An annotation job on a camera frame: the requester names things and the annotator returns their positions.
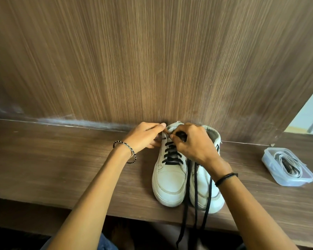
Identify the white laced sneaker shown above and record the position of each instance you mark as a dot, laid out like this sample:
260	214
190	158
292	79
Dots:
169	180

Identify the dark brown shoelace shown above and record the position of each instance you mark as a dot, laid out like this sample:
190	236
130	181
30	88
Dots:
287	165

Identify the white unlaced sneaker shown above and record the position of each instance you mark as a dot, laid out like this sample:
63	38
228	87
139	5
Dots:
202	191

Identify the black shoelace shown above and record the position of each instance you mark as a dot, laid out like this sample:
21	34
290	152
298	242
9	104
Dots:
172	161
210	191

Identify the person's left forearm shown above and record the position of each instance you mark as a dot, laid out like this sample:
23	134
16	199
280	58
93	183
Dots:
94	200

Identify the person's left hand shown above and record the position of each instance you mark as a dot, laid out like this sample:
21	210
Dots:
142	136

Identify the person's right hand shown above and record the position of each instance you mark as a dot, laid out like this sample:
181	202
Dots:
198	145

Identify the person's left thumb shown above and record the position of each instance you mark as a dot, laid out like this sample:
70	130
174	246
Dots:
156	144

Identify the white shoelace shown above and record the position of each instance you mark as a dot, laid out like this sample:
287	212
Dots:
297	166

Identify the black thread wristband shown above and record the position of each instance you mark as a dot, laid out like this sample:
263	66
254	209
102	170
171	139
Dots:
225	177

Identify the person's right forearm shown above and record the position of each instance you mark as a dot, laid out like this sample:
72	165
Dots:
250	213

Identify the person's right thumb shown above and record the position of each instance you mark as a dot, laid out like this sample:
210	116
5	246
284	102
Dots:
178	147

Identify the clear plastic container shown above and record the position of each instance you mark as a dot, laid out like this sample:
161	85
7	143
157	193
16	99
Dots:
270	164

